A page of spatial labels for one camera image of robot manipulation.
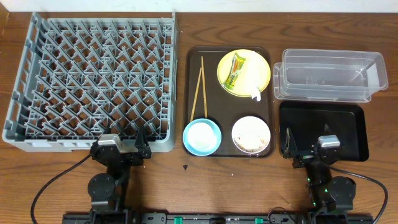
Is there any white bowl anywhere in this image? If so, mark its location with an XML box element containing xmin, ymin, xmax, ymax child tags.
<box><xmin>231</xmin><ymin>116</ymin><xmax>271</xmax><ymax>154</ymax></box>

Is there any light blue bowl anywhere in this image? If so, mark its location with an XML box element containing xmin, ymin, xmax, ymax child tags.
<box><xmin>183</xmin><ymin>118</ymin><xmax>222</xmax><ymax>156</ymax></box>

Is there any green snack wrapper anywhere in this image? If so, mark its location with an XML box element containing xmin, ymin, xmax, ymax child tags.
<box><xmin>223</xmin><ymin>53</ymin><xmax>246</xmax><ymax>90</ymax></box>

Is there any small white cup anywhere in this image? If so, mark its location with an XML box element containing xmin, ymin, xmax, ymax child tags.
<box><xmin>187</xmin><ymin>122</ymin><xmax>216</xmax><ymax>151</ymax></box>

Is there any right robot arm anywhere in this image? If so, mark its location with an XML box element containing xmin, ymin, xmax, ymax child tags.
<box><xmin>283</xmin><ymin>128</ymin><xmax>356</xmax><ymax>223</ymax></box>

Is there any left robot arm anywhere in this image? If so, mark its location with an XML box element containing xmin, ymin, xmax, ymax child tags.
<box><xmin>88</xmin><ymin>127</ymin><xmax>152</xmax><ymax>224</ymax></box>

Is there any black waste tray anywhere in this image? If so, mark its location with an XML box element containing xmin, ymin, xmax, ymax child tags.
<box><xmin>279</xmin><ymin>101</ymin><xmax>369</xmax><ymax>162</ymax></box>

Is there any grey plastic dishwasher rack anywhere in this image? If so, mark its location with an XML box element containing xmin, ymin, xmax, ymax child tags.
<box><xmin>2</xmin><ymin>13</ymin><xmax>178</xmax><ymax>152</ymax></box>

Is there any clear plastic bin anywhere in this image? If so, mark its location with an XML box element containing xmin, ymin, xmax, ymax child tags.
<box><xmin>273</xmin><ymin>49</ymin><xmax>389</xmax><ymax>103</ymax></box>

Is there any yellow round plate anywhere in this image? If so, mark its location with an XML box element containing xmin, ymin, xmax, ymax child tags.
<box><xmin>217</xmin><ymin>49</ymin><xmax>271</xmax><ymax>97</ymax></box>

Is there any dark brown serving tray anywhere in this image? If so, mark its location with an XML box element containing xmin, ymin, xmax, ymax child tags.
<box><xmin>183</xmin><ymin>46</ymin><xmax>275</xmax><ymax>158</ymax></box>

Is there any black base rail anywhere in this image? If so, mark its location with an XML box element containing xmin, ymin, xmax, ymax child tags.
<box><xmin>62</xmin><ymin>212</ymin><xmax>374</xmax><ymax>224</ymax></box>

